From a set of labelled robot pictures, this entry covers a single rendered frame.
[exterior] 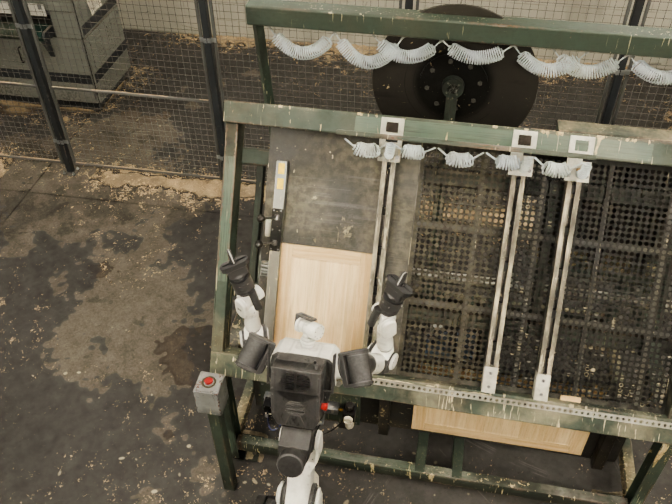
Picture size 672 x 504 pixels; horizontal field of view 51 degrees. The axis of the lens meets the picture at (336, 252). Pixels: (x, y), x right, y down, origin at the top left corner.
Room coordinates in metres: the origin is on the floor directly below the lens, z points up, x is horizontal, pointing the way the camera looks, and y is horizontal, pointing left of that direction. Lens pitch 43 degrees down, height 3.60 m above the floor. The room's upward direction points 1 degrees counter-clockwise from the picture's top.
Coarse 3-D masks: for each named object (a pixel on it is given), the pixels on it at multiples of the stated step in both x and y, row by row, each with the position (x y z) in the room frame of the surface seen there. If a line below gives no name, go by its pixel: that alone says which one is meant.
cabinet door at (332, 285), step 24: (288, 264) 2.43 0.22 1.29; (312, 264) 2.41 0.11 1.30; (336, 264) 2.40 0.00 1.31; (360, 264) 2.38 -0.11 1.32; (288, 288) 2.36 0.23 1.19; (312, 288) 2.35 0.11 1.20; (336, 288) 2.34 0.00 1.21; (360, 288) 2.32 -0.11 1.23; (288, 312) 2.30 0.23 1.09; (312, 312) 2.29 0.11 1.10; (336, 312) 2.27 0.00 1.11; (360, 312) 2.26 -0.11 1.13; (288, 336) 2.24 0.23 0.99; (336, 336) 2.21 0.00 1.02; (360, 336) 2.19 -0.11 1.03
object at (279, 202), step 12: (276, 168) 2.66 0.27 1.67; (288, 168) 2.68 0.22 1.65; (276, 180) 2.63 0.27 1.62; (276, 192) 2.60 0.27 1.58; (276, 204) 2.57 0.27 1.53; (276, 252) 2.45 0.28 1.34; (276, 264) 2.42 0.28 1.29; (276, 276) 2.39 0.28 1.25; (276, 288) 2.36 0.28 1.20; (276, 300) 2.33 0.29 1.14
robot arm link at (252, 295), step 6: (252, 288) 2.09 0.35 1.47; (258, 288) 2.13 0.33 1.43; (240, 294) 2.07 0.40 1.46; (246, 294) 2.07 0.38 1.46; (252, 294) 2.06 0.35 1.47; (258, 294) 2.11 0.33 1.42; (264, 294) 2.12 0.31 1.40; (246, 300) 2.06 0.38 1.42; (252, 300) 2.06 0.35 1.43; (258, 300) 2.06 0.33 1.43; (258, 306) 2.05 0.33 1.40
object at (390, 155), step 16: (384, 128) 2.63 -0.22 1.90; (400, 128) 2.62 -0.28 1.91; (384, 144) 2.59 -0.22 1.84; (400, 144) 2.58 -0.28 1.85; (384, 160) 2.56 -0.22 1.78; (384, 176) 2.55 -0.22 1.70; (384, 192) 2.53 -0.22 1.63; (384, 208) 2.47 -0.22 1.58; (384, 224) 2.43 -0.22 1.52; (384, 240) 2.39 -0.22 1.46; (384, 256) 2.35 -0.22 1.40; (384, 272) 2.34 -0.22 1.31; (368, 304) 2.24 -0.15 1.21; (368, 336) 2.16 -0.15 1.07
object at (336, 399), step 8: (264, 384) 2.10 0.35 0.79; (264, 392) 2.10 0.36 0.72; (264, 400) 2.03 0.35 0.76; (336, 400) 2.03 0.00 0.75; (344, 400) 2.03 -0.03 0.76; (352, 400) 2.02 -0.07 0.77; (264, 408) 2.00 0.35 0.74; (328, 408) 2.00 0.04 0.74; (336, 408) 2.00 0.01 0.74; (344, 408) 1.99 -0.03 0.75; (352, 408) 1.97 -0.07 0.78; (272, 416) 1.99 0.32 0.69; (328, 416) 2.04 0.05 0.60; (336, 416) 2.03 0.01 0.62; (344, 416) 1.96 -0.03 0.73; (352, 416) 1.95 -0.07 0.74; (280, 424) 1.99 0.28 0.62; (320, 424) 1.94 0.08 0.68; (352, 424) 1.97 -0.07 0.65; (328, 432) 1.95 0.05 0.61
